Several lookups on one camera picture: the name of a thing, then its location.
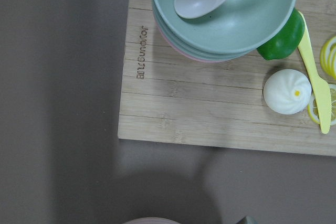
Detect bamboo cutting board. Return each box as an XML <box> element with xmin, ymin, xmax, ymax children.
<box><xmin>118</xmin><ymin>0</ymin><xmax>335</xmax><ymax>156</ymax></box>

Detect stacked green bowls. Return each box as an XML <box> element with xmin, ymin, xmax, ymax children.
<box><xmin>152</xmin><ymin>0</ymin><xmax>296</xmax><ymax>62</ymax></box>

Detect white steamed bun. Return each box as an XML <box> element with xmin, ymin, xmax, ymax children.
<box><xmin>263</xmin><ymin>69</ymin><xmax>312</xmax><ymax>115</ymax></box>

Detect pink ribbed bowl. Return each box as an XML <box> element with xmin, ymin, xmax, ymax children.
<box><xmin>124</xmin><ymin>217</ymin><xmax>180</xmax><ymax>224</ymax></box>

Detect green lime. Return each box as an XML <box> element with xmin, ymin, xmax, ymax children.
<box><xmin>257</xmin><ymin>8</ymin><xmax>305</xmax><ymax>60</ymax></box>

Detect lemon half slice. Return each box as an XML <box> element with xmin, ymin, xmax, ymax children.
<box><xmin>307</xmin><ymin>84</ymin><xmax>336</xmax><ymax>126</ymax></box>

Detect metal ice scoop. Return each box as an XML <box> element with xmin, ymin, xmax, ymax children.
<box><xmin>236</xmin><ymin>216</ymin><xmax>257</xmax><ymax>224</ymax></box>

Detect yellow plastic knife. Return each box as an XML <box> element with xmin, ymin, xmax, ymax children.
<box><xmin>298</xmin><ymin>11</ymin><xmax>332</xmax><ymax>134</ymax></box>

